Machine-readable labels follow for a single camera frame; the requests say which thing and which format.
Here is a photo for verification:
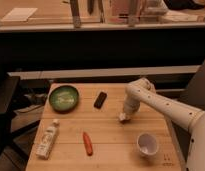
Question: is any white sponge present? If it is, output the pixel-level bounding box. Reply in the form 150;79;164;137
119;113;130;122

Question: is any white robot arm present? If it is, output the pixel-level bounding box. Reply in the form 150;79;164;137
119;78;205;171

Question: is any black rectangular object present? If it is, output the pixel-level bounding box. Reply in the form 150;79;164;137
94;92;107;109

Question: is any white cup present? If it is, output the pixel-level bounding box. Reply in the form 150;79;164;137
136;133;159;158

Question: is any orange carrot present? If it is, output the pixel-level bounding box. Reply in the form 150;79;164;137
83;132;93;156

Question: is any green plate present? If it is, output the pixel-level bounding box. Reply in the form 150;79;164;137
49;85;79;112

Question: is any white bottle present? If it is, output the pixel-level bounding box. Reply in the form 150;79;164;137
36;119;59;159

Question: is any white paper sheet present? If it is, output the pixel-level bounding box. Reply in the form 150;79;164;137
1;8;37;22

